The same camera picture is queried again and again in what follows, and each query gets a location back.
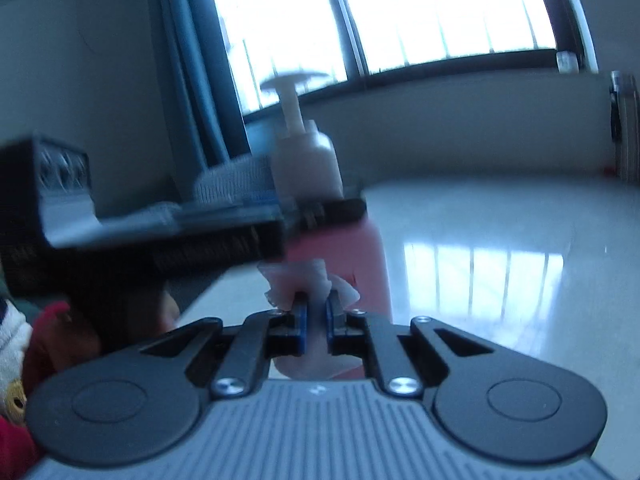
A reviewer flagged pink pump bottle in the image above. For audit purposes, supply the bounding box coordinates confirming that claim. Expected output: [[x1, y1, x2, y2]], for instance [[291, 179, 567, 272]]
[[259, 71, 392, 322]]

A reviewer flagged person's left hand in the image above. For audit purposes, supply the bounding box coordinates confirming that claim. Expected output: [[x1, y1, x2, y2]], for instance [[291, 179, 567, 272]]
[[160, 292, 182, 335]]

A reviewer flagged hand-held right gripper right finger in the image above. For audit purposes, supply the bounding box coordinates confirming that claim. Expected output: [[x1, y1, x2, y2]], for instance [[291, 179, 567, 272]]
[[325, 292, 493, 398]]

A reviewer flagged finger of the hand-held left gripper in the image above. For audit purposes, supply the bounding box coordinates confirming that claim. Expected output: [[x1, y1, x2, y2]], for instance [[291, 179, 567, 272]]
[[281, 195, 369, 229]]

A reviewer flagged person's printed clothing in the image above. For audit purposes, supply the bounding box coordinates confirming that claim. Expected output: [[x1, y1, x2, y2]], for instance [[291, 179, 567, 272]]
[[0, 297, 43, 476]]

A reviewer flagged grey fabric chair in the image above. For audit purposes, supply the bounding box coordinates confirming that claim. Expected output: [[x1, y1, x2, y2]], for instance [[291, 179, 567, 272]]
[[194, 156, 275, 207]]

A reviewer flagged barred window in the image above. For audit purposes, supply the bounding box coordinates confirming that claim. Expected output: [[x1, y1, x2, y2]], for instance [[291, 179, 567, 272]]
[[202, 0, 598, 121]]

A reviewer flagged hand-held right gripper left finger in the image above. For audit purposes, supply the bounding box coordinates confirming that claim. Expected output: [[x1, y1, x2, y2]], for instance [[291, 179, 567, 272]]
[[135, 291, 308, 397]]

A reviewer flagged steel thermos flask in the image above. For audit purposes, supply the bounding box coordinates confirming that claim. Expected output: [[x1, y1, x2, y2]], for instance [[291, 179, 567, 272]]
[[608, 70, 640, 182]]

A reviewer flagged blue curtain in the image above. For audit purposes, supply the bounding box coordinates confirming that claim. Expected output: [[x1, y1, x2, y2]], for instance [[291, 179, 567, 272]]
[[150, 0, 247, 173]]

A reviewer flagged person's left forearm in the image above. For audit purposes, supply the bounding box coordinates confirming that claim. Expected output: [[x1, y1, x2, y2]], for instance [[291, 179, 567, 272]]
[[22, 301, 104, 396]]

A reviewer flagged white wipe cloth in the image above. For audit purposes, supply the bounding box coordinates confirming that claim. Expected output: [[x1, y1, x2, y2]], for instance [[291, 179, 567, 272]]
[[256, 259, 362, 382]]

